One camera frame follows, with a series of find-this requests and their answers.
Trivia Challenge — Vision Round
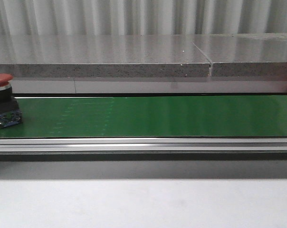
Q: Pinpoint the red mushroom push button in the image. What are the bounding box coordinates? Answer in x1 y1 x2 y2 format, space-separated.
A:
0 73 23 129

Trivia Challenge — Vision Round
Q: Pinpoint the grey granite slab left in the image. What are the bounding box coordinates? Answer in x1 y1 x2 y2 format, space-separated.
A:
0 35 210 78

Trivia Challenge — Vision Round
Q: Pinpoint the grey granite slab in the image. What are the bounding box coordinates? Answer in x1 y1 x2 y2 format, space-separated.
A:
0 35 210 78
193 33 287 80

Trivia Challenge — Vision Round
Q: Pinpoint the green conveyor belt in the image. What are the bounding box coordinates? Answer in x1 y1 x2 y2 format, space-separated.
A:
0 95 287 138

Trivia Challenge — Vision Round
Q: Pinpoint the grey granite slab right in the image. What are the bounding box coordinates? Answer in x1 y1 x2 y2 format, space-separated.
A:
193 33 287 80

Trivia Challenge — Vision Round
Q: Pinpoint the aluminium conveyor frame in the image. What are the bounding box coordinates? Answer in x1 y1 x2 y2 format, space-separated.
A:
0 137 287 161

